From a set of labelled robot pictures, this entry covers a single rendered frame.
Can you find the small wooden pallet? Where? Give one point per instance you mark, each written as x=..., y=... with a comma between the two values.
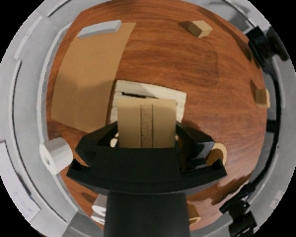
x=148, y=91

